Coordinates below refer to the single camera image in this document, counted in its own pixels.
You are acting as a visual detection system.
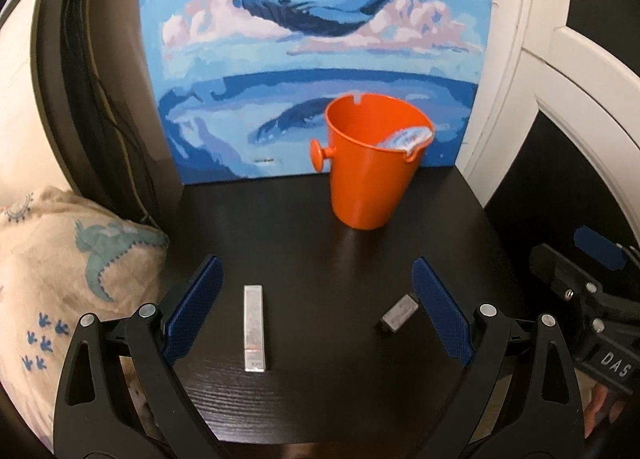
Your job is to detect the white door frame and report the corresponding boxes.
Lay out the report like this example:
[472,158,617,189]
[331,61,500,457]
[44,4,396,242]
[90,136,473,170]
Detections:
[460,0,640,212]

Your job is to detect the beige dinosaur print blanket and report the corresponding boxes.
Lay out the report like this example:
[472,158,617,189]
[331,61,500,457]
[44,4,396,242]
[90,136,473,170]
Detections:
[0,185,171,450]

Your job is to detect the small black box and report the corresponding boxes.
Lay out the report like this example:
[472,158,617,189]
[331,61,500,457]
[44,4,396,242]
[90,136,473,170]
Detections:
[378,293,420,336]

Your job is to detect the blue whale painting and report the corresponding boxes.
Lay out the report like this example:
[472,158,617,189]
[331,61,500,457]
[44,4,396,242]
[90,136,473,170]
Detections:
[136,0,496,186]

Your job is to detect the orange plastic bucket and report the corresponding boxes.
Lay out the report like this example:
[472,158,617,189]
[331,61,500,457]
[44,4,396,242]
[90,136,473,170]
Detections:
[310,94,435,231]

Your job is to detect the person's right hand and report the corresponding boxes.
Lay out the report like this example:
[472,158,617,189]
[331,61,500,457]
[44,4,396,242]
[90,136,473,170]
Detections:
[586,381,640,445]

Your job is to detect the long silver box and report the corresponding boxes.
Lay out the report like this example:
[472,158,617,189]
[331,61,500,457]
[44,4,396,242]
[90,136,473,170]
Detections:
[243,284,269,372]

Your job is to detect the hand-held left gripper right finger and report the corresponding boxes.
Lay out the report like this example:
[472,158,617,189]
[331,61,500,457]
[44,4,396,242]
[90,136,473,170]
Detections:
[411,257,586,459]

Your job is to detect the black cable bundle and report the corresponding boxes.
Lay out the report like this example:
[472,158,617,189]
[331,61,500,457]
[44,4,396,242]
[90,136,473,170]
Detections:
[59,0,162,232]

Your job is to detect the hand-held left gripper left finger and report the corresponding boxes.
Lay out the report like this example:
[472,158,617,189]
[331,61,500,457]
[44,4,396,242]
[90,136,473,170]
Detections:
[52,255,224,459]

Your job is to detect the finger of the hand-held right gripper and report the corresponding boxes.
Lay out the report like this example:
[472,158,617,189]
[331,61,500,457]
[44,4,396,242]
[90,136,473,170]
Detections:
[530,243,602,311]
[574,226,626,271]

